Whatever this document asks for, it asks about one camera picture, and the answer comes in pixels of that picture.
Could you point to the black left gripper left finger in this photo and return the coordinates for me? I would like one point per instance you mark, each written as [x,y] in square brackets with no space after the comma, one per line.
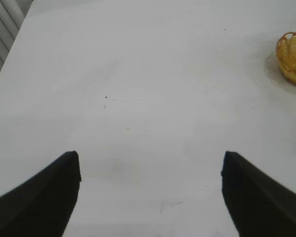
[39,202]

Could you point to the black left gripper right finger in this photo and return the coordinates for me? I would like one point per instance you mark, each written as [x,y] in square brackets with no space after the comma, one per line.
[261,205]

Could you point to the clear round film mat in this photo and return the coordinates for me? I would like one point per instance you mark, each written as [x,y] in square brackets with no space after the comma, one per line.
[271,69]

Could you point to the white ribbed panel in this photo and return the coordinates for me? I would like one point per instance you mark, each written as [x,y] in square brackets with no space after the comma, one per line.
[0,29]

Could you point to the yellow orange woven basket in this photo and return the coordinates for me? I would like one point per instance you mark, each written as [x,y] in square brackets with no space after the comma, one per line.
[293,56]

